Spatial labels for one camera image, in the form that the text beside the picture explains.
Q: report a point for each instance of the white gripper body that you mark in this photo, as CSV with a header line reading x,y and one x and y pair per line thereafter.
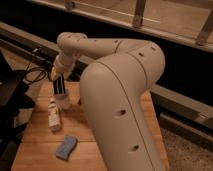
x,y
64,64

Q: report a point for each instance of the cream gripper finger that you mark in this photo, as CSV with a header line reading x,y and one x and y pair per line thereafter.
x,y
54,74
66,75

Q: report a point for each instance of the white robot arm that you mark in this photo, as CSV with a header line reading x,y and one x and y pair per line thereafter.
x,y
110,90

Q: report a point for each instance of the white ceramic cup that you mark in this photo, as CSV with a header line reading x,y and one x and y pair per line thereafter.
x,y
63,100

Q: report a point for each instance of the white plastic bottle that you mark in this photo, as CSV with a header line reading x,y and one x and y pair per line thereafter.
x,y
54,121

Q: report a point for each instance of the black chair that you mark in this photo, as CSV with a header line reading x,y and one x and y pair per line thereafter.
x,y
12,98

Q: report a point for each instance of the metal window rail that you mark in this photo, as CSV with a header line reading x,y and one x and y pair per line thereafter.
x,y
186,103

